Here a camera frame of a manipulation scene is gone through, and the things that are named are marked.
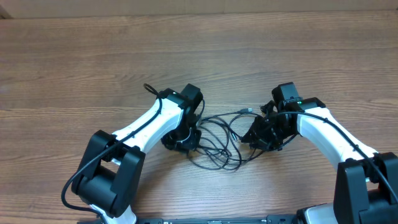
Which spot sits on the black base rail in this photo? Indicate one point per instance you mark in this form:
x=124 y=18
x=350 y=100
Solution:
x=242 y=219

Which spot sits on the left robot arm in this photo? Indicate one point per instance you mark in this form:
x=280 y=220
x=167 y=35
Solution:
x=108 y=175

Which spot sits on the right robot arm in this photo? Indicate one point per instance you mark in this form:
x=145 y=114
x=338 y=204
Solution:
x=366 y=180

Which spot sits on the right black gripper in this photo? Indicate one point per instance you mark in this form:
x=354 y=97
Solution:
x=259 y=137

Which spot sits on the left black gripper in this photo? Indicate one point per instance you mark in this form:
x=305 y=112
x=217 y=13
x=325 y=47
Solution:
x=191 y=144

